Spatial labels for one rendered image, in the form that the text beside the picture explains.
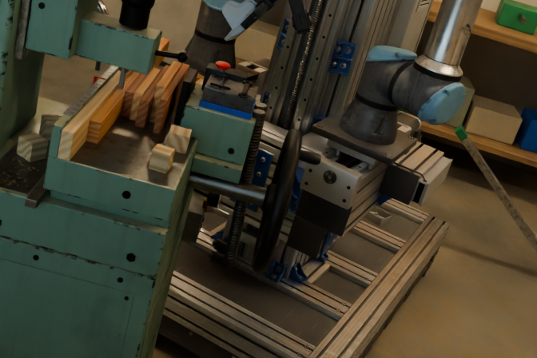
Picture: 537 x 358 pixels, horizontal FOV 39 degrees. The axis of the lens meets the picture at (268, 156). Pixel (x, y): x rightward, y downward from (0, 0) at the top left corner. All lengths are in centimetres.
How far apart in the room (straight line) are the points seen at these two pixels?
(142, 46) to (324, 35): 76
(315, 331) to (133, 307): 94
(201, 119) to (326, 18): 70
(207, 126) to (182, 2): 348
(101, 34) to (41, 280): 45
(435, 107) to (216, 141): 58
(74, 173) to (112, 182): 6
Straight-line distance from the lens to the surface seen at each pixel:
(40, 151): 145
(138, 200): 124
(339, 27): 204
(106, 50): 140
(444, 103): 180
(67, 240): 135
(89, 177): 125
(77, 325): 143
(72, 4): 136
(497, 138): 435
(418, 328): 283
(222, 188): 146
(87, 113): 131
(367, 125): 190
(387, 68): 187
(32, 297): 143
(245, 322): 214
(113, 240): 132
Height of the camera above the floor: 145
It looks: 22 degrees down
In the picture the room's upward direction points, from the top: 16 degrees clockwise
